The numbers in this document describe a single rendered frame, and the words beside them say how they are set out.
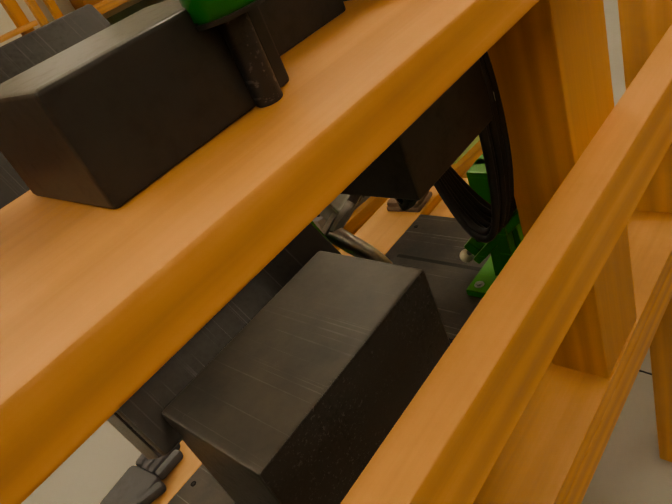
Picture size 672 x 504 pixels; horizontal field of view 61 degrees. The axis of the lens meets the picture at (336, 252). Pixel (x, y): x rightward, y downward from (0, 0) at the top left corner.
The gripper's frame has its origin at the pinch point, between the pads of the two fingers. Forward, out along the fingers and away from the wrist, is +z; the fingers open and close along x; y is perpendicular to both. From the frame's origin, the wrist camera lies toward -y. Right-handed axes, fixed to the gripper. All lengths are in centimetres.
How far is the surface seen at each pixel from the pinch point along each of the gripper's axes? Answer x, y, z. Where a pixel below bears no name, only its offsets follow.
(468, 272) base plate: -22.1, -26.7, -16.1
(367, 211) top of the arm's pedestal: -65, -2, -37
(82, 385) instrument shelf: 60, 3, 36
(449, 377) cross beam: 37.4, -16.4, 21.4
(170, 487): -27, 3, 47
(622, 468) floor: -76, -103, -12
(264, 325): 14.8, 0.9, 21.6
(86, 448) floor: -203, 55, 72
